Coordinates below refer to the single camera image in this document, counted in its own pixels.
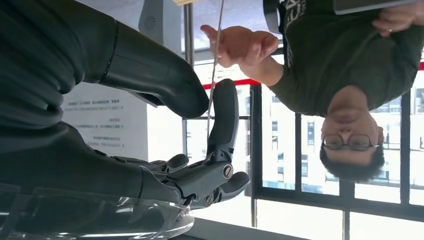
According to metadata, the person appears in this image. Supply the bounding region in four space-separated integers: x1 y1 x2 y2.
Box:
200 0 424 184

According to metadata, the grey laptop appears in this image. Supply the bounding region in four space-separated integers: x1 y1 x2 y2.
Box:
332 0 418 16

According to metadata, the grey metal pole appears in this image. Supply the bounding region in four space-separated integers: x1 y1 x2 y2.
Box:
180 3 195 157

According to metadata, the white printed sign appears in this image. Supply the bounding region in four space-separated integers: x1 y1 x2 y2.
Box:
60 82 149 163

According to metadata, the clear plastic cover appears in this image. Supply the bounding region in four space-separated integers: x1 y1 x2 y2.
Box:
0 183 196 240

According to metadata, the grey kiosk stand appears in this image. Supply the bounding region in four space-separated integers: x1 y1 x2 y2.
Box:
138 0 184 58

